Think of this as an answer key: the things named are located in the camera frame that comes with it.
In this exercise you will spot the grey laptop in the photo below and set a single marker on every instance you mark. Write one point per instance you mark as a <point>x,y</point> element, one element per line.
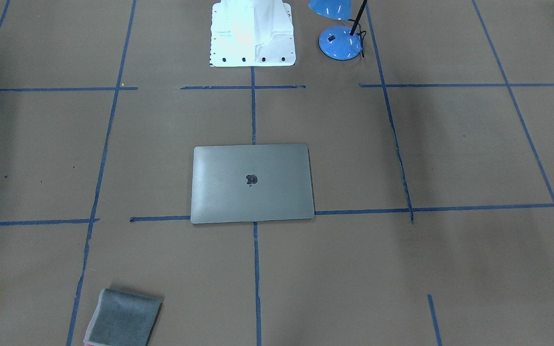
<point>251,183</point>

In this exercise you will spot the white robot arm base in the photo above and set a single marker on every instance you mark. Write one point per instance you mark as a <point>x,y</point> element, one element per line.
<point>252,33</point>

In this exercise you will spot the blue desk lamp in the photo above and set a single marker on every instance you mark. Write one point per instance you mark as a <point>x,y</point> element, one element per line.
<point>340,42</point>

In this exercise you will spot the grey folded cloth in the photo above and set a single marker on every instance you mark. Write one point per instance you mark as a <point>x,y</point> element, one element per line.
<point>122,318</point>

